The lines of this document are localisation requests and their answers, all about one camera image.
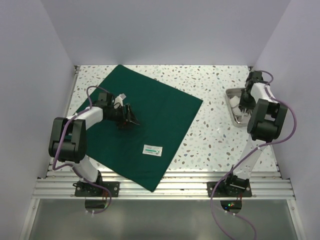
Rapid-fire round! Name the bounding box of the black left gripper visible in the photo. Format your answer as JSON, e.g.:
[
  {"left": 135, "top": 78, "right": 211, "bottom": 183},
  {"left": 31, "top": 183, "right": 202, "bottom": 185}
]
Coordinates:
[{"left": 106, "top": 103, "right": 140, "bottom": 129}]

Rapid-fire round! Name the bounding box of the white crinkled sterile pouch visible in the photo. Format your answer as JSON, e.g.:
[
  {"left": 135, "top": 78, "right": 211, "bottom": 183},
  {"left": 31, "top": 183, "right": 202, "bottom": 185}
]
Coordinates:
[{"left": 240, "top": 111, "right": 251, "bottom": 122}]

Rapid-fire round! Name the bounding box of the white gauze pad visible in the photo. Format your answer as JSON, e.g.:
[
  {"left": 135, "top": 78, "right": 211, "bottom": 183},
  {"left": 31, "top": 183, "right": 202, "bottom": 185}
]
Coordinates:
[
  {"left": 229, "top": 96, "right": 240, "bottom": 109},
  {"left": 231, "top": 107, "right": 243, "bottom": 116}
]

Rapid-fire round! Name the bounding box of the stainless steel tray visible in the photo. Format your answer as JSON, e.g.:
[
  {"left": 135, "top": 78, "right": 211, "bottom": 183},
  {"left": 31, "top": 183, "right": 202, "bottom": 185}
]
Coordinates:
[{"left": 225, "top": 88, "right": 253, "bottom": 128}]

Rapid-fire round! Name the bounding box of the green striped white packet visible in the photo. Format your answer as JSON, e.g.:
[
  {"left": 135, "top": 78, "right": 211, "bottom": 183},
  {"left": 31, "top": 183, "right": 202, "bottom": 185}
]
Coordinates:
[{"left": 142, "top": 144, "right": 163, "bottom": 157}]

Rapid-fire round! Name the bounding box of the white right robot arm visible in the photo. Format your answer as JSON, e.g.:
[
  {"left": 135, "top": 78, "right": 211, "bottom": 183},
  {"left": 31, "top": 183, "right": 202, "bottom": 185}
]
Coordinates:
[{"left": 222, "top": 70, "right": 288, "bottom": 197}]

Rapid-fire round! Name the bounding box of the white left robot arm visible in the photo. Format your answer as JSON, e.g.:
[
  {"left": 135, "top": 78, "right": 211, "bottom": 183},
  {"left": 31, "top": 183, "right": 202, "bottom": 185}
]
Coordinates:
[{"left": 48, "top": 92, "right": 140, "bottom": 197}]

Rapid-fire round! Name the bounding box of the dark green surgical cloth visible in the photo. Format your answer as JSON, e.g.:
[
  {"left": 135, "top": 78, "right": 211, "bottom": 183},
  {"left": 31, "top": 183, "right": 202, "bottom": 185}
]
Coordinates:
[{"left": 86, "top": 65, "right": 202, "bottom": 192}]

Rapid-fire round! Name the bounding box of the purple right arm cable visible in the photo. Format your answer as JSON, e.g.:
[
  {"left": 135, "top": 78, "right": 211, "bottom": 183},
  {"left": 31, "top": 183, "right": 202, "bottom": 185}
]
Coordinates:
[{"left": 208, "top": 71, "right": 298, "bottom": 240}]

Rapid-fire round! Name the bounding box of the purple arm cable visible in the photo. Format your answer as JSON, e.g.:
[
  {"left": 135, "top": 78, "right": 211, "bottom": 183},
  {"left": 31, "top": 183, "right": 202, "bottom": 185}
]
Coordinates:
[
  {"left": 208, "top": 71, "right": 298, "bottom": 240},
  {"left": 52, "top": 85, "right": 112, "bottom": 216}
]

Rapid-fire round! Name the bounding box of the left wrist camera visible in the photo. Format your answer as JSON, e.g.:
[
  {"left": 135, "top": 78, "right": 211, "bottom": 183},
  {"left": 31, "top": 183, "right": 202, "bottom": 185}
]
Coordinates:
[{"left": 95, "top": 92, "right": 127, "bottom": 109}]

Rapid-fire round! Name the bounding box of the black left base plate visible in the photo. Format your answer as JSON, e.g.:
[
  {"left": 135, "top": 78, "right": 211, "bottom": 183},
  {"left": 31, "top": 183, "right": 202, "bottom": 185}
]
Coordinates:
[{"left": 72, "top": 181, "right": 120, "bottom": 198}]

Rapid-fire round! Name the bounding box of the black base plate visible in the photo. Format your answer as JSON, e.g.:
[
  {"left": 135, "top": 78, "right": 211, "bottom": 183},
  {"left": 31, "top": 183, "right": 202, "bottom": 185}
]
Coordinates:
[
  {"left": 206, "top": 181, "right": 253, "bottom": 198},
  {"left": 72, "top": 181, "right": 120, "bottom": 198}
]

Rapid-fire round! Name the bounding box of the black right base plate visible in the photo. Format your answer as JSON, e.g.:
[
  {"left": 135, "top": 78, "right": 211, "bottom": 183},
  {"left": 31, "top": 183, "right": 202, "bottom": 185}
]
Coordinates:
[{"left": 206, "top": 181, "right": 253, "bottom": 198}]

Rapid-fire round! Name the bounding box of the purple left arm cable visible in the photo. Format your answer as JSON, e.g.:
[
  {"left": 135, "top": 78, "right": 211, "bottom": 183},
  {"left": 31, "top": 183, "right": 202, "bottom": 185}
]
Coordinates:
[{"left": 52, "top": 85, "right": 112, "bottom": 216}]

